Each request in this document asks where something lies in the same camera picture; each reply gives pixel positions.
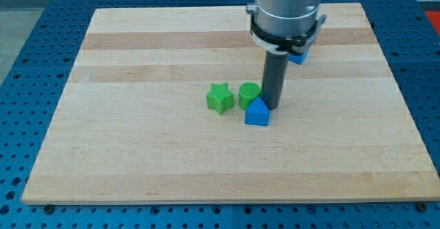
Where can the green star block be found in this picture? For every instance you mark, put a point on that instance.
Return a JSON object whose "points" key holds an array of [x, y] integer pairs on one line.
{"points": [[220, 98]]}

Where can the wooden board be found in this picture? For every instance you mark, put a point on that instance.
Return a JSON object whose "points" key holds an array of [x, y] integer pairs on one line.
{"points": [[132, 125]]}

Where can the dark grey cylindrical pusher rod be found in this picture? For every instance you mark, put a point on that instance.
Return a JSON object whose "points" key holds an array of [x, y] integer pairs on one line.
{"points": [[273, 79]]}

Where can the blue triangle block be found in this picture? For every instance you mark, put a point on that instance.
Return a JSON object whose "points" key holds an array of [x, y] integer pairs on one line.
{"points": [[257, 113]]}

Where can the green cylinder block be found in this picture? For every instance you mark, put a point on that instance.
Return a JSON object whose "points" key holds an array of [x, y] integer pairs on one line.
{"points": [[248, 92]]}

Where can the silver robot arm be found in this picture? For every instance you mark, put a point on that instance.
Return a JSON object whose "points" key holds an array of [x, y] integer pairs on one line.
{"points": [[285, 26]]}

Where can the blue cube block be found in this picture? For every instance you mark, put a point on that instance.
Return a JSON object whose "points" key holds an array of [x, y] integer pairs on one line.
{"points": [[298, 59]]}

